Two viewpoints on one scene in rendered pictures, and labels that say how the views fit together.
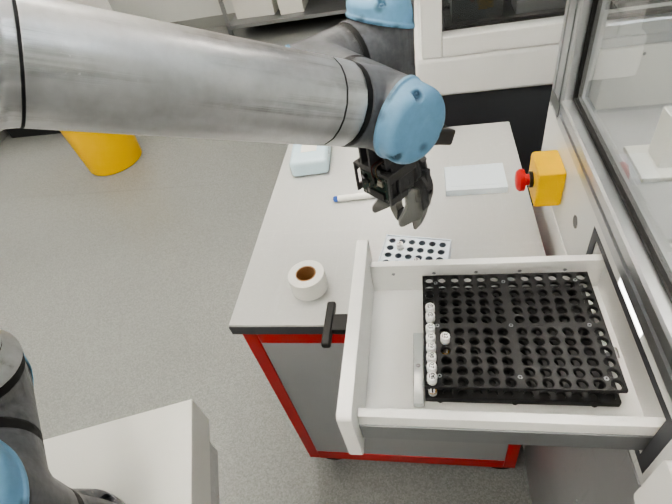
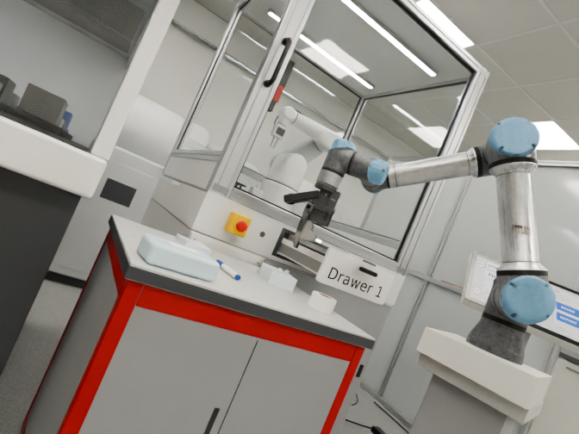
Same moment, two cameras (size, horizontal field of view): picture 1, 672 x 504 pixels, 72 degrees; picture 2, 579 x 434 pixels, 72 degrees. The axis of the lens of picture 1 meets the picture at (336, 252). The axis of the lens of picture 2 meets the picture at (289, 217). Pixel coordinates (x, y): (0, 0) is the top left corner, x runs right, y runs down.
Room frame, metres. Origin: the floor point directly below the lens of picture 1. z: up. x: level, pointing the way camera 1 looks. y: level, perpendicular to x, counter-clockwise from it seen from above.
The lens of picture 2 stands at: (1.48, 0.71, 0.92)
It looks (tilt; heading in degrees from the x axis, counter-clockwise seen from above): 2 degrees up; 225
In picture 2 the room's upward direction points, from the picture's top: 23 degrees clockwise
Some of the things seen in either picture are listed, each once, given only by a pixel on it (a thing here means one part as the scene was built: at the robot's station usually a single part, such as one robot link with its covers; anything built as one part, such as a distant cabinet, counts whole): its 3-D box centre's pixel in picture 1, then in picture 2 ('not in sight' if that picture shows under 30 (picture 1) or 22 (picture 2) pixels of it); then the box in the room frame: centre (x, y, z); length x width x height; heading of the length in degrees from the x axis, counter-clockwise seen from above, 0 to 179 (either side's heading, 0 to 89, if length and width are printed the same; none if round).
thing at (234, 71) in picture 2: not in sight; (234, 65); (0.58, -0.90, 1.52); 0.87 x 0.01 x 0.86; 73
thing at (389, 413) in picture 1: (515, 341); (321, 263); (0.32, -0.20, 0.86); 0.40 x 0.26 x 0.06; 73
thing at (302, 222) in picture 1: (402, 311); (175, 398); (0.76, -0.14, 0.38); 0.62 x 0.58 x 0.76; 163
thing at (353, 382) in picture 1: (359, 336); (357, 277); (0.38, 0.00, 0.87); 0.29 x 0.02 x 0.11; 163
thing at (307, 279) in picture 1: (308, 280); (321, 302); (0.59, 0.06, 0.78); 0.07 x 0.07 x 0.04
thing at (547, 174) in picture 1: (543, 178); (238, 224); (0.61, -0.39, 0.88); 0.07 x 0.05 x 0.07; 163
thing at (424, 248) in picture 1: (414, 259); (277, 276); (0.58, -0.14, 0.78); 0.12 x 0.08 x 0.04; 63
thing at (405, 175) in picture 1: (390, 153); (320, 205); (0.56, -0.11, 1.04); 0.09 x 0.08 x 0.12; 123
